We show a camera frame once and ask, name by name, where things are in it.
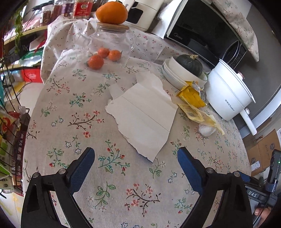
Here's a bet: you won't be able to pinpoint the white ceramic bowl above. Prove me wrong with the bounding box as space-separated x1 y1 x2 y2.
167 55 208 88

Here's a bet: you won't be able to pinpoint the small tangerine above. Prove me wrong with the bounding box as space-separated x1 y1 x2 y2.
98 48 110 58
87 55 104 70
108 50 122 62

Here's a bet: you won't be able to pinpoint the pale yellow plastic wrapper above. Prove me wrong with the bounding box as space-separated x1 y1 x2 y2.
177 103 225 135

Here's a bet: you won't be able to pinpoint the cream air fryer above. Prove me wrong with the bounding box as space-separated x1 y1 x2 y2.
121 0 164 32

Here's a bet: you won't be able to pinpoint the dark green pumpkin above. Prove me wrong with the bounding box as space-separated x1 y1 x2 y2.
176 54 203 77

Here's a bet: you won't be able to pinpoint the white electric cooking pot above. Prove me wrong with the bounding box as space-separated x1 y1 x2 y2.
204 59 257 135

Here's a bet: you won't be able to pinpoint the white ceramic plates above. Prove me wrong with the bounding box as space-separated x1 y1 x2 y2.
162 58 187 90

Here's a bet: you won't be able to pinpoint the glass jar with wooden lid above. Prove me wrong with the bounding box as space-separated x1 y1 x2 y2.
74 22 137 67

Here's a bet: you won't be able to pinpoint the yellow foil snack wrapper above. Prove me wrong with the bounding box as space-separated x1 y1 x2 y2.
177 81 207 108

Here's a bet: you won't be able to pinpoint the large orange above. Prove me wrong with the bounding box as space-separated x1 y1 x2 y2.
96 1 128 25

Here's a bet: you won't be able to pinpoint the torn white paper sheet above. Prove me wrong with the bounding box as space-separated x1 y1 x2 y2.
105 71 178 162

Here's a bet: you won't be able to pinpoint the cardboard box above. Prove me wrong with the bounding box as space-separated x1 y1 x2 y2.
247 129 280 176

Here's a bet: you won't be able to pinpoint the white tissue ball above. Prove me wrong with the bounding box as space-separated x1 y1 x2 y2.
198 125 216 137

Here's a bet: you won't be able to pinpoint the small tangerine right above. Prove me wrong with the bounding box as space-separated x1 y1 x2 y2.
108 50 122 62

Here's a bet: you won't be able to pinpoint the small tangerine front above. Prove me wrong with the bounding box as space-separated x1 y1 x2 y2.
87 55 104 70

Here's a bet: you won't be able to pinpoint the small tangerine middle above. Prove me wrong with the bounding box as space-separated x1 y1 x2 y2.
98 48 110 58

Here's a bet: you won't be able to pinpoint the black microwave oven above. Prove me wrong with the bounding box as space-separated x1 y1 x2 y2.
165 0 247 69

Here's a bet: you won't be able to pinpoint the person's hand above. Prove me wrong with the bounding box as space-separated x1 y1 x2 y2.
254 208 272 227

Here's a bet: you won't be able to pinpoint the grey refrigerator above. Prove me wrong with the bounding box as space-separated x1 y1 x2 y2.
235 6 280 128

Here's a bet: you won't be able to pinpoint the floral microwave cover cloth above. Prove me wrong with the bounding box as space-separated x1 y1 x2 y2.
211 0 260 62

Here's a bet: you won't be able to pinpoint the black wire storage rack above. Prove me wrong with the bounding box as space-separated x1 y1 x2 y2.
1 63 30 196

